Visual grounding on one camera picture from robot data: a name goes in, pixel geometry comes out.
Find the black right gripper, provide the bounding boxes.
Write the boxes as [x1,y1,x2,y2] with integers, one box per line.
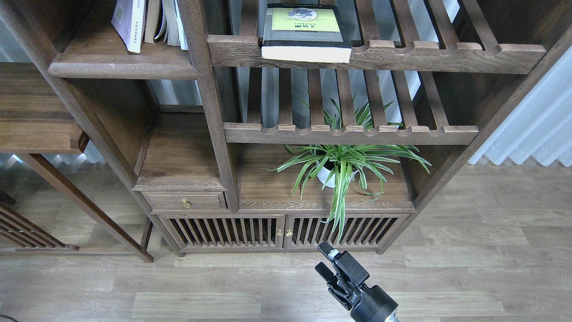
[315,241,399,322]

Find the yellow and black book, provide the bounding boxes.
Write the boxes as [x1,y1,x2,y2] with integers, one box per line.
[261,3,352,63]

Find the pale lilac paperback book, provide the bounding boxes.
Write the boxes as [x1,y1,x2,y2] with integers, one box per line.
[112,0,147,54]

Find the upright white books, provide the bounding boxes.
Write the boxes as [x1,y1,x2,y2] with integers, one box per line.
[156,0,189,51]

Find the brass cabinet door knobs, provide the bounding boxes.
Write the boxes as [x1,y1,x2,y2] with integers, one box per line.
[276,229,294,237]

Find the white plant pot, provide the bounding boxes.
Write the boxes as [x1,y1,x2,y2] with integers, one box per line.
[316,161,359,188]

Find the dark wooden bookshelf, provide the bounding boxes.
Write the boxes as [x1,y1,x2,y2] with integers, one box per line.
[1,0,571,254]

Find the white curtain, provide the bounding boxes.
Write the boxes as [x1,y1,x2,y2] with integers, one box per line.
[469,49,572,167]

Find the upright tan book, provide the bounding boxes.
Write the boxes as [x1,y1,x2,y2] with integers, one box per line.
[143,0,162,43]

